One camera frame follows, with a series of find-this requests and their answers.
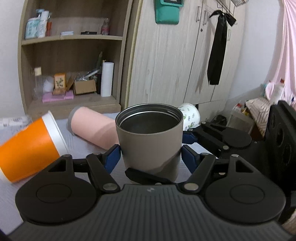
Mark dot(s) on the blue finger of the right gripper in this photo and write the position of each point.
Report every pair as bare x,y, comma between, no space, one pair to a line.
188,138

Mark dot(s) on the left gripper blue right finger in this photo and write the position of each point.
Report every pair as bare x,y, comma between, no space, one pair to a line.
190,158

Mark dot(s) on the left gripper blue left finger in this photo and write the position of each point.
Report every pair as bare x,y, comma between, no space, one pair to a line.
111,158

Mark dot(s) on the taupe metal tumbler cup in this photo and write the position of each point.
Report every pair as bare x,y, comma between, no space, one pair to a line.
150,136

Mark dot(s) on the white floral paper cup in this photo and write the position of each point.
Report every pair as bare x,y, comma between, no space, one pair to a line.
191,116

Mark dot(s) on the pink tumbler cup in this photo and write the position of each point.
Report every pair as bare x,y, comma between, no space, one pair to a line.
93,127

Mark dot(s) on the orange and white paper cup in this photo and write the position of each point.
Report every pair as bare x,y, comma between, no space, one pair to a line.
32,149

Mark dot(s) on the patterned beige fabric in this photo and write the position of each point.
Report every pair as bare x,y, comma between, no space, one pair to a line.
259,110

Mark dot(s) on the small cardboard box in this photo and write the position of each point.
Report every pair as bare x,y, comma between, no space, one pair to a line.
84,87

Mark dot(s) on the light wood wardrobe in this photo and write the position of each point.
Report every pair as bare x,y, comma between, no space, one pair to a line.
168,63

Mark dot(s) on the small floral carton box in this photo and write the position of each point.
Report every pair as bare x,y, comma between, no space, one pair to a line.
59,84

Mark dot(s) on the pink flat box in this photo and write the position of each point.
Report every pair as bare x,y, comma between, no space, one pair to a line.
49,97

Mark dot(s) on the white paper towel roll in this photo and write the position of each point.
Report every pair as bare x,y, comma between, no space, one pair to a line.
106,79

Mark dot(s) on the clear bottle with beige cap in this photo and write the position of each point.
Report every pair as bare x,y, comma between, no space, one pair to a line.
38,84

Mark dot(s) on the wooden open shelf unit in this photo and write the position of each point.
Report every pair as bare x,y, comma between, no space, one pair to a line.
74,46

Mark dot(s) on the pink curtain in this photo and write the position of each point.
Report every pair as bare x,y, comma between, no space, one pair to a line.
286,63

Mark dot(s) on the teal pouch with label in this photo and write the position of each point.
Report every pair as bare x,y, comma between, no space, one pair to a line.
167,11

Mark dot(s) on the pink small bottle on shelf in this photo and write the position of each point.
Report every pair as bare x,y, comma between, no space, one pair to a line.
105,27

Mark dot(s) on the orange liquid bottle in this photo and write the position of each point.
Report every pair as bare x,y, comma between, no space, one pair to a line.
49,25

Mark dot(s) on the light blue wipes pack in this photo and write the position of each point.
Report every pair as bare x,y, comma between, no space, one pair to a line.
31,31

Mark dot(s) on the white spray bottle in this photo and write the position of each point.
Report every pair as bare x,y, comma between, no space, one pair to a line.
42,27

